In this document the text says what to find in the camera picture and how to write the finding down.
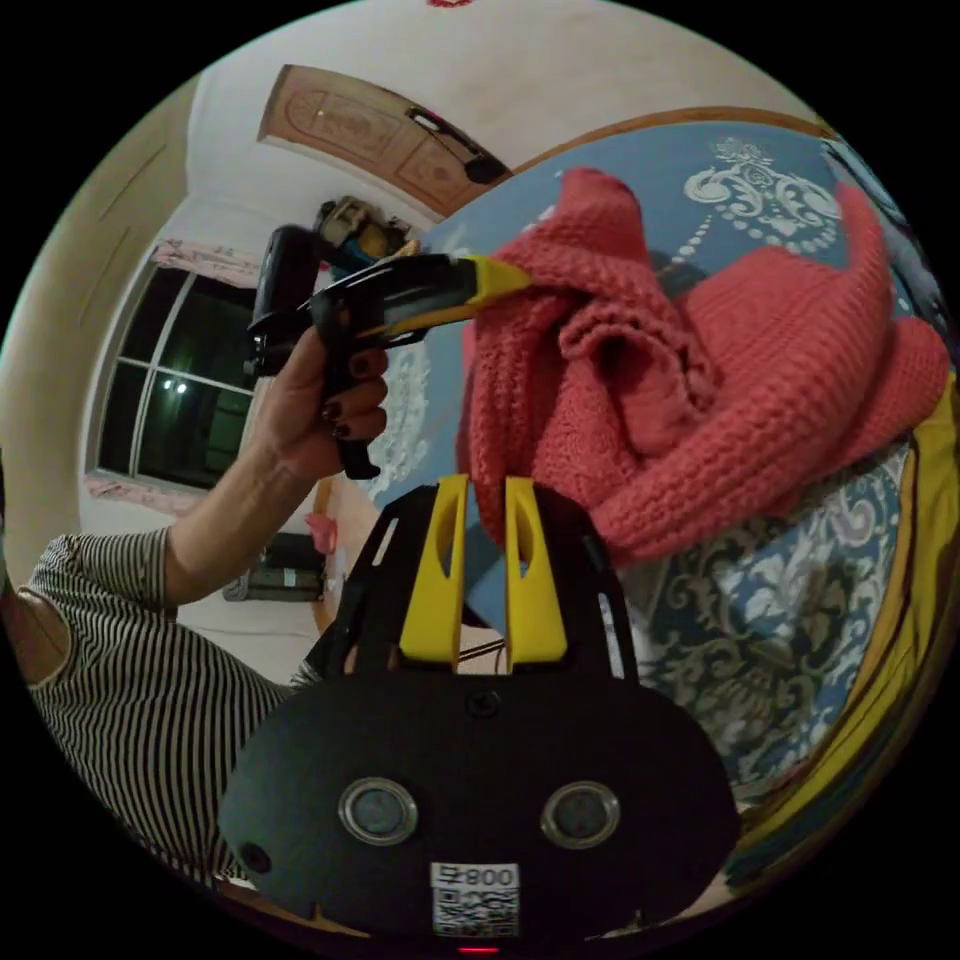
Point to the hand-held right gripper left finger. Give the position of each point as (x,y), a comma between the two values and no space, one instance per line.
(431,600)

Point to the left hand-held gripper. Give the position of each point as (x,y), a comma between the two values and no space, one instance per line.
(390,289)

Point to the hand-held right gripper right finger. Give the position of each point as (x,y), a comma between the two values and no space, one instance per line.
(536,607)

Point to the brick red knitted sweater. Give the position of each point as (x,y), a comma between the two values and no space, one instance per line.
(750,360)

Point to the person's left forearm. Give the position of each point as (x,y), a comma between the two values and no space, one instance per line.
(232,525)

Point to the person's left hand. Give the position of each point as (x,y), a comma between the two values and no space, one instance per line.
(296,416)

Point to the brown wooden door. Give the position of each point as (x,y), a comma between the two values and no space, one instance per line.
(352,120)

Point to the bed with blue printed sheet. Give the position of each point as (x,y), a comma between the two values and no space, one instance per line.
(757,645)

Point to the pink curtain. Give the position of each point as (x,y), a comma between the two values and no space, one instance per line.
(202,259)

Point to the person's body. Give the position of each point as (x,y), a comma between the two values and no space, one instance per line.
(135,712)

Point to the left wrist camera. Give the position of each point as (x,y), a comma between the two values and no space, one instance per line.
(289,262)

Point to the window with white frame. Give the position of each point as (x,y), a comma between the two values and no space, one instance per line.
(180,405)

